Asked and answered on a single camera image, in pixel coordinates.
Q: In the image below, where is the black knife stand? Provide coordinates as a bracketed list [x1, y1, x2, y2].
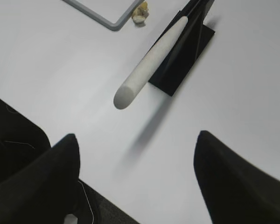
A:
[149, 0, 215, 96]

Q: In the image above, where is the mashed banana slice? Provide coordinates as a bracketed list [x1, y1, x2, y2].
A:
[132, 1, 148, 25]

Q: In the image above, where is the cleaver with white handle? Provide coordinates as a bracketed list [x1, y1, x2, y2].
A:
[113, 0, 203, 110]

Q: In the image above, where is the white grey-rimmed cutting board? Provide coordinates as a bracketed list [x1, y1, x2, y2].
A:
[64, 0, 143, 31]

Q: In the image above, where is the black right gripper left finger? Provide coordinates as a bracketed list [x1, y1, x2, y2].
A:
[0, 134, 80, 224]

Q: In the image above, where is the black chair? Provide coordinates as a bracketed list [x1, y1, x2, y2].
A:
[0, 99, 135, 224]

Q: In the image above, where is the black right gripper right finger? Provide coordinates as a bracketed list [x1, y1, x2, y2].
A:
[193, 130, 280, 224]

